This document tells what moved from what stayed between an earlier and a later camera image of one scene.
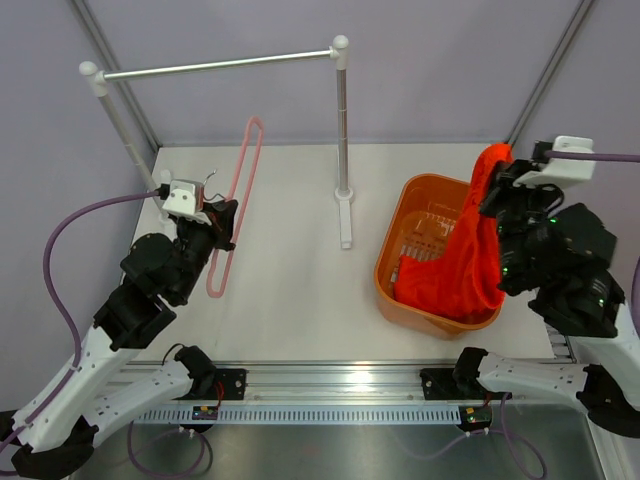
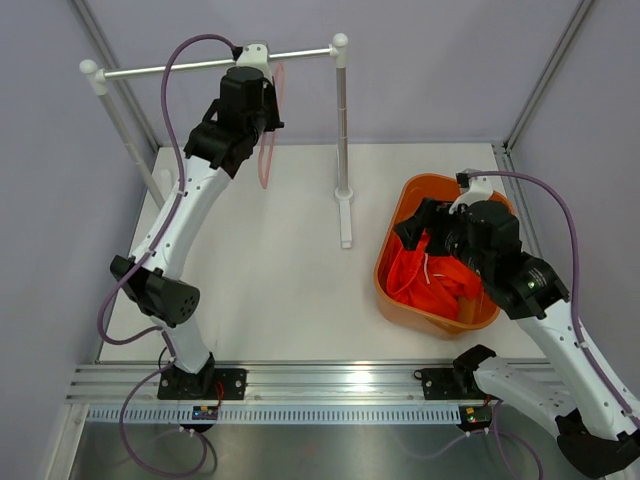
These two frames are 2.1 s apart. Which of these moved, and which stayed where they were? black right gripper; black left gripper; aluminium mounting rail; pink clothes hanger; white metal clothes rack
Moved: black left gripper; black right gripper; pink clothes hanger
Stayed: white metal clothes rack; aluminium mounting rail
